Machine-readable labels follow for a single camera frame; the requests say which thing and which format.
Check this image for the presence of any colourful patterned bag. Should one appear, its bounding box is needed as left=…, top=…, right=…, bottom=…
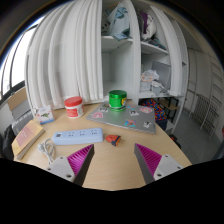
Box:
left=141, top=98, right=168, bottom=122

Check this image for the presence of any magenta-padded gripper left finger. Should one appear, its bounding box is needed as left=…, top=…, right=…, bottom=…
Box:
left=45, top=143, right=95, bottom=187

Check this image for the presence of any green metal can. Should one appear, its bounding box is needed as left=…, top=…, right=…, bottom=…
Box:
left=108, top=89, right=128, bottom=112

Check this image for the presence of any white metal rack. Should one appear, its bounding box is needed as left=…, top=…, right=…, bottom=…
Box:
left=191, top=93, right=223, bottom=138

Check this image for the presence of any small white printed box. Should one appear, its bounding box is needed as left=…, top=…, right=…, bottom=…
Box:
left=35, top=105, right=56, bottom=126

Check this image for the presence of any black bag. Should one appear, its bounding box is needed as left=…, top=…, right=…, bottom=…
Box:
left=0, top=125, right=16, bottom=160

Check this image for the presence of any light blue power strip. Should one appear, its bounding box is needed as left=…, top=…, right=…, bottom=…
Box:
left=51, top=127, right=104, bottom=146

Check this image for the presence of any white power strip cable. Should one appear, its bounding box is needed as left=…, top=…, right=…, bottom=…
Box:
left=37, top=138, right=58, bottom=166

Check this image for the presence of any small wooden stool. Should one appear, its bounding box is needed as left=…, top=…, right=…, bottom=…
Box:
left=159, top=98, right=179, bottom=123

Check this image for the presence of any white curtain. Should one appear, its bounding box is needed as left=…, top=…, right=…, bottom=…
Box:
left=23, top=0, right=104, bottom=111

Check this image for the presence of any brown cardboard box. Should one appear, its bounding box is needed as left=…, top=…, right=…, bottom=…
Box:
left=6, top=87, right=29, bottom=119

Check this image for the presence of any dark-framed window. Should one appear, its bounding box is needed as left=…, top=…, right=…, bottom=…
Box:
left=0, top=19, right=38, bottom=101

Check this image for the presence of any white jar with red lid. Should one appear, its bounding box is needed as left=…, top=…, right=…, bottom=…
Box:
left=63, top=96, right=85, bottom=119

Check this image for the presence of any white shelf unit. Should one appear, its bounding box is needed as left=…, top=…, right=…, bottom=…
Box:
left=99, top=0, right=189, bottom=101

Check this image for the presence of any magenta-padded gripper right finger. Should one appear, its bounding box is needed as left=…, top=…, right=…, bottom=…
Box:
left=133, top=143, right=184, bottom=185

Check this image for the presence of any silver laptop with stickers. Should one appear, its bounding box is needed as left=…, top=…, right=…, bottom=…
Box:
left=85, top=101, right=158, bottom=135

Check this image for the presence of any yellow book with pink cover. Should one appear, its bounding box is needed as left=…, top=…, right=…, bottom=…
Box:
left=11, top=119, right=46, bottom=161

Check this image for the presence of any grey ribbed suitcase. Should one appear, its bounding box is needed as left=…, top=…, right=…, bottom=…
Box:
left=11, top=109, right=36, bottom=136

